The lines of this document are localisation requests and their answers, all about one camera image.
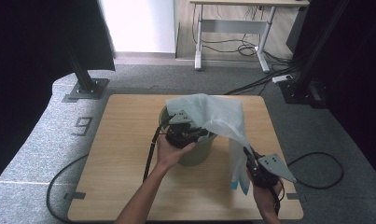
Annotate looped black floor cable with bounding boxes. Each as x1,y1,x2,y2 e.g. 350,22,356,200
286,151,345,190

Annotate person's right hand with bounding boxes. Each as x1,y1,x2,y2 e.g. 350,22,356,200
246,169,285,216

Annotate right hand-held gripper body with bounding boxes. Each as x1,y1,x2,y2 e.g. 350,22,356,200
246,153,297,189

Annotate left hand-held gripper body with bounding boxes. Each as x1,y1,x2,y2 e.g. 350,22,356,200
165,109,195,149

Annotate green plastic bin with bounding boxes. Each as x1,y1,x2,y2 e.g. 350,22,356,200
158,105,217,167

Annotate black metal stand grey base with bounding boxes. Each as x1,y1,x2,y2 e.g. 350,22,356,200
63,40,110,101

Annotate curved black floor cable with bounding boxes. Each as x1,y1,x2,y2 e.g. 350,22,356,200
46,153,91,224

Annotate white-legged wooden desk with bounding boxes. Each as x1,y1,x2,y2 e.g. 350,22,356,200
188,0,311,73

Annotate white power strip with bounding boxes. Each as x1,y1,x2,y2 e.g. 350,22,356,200
272,74,293,84

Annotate right hand-held gripper cable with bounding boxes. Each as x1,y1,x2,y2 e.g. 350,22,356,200
268,178,285,217

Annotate white blue-edged plastic bag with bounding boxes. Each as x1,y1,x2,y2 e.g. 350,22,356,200
165,92,254,196

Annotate black curtain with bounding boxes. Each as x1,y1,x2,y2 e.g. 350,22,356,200
0,0,117,188
286,0,376,181

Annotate hand-held gripper cable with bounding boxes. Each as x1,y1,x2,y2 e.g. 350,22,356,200
268,178,285,217
143,115,174,183

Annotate left hand-held gripper cable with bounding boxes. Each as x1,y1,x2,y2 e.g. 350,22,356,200
143,115,174,183

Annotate tangle of black cables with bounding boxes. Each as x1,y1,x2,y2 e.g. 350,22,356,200
191,4,301,96

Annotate person's left hand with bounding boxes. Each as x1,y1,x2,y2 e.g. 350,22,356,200
156,135,197,170

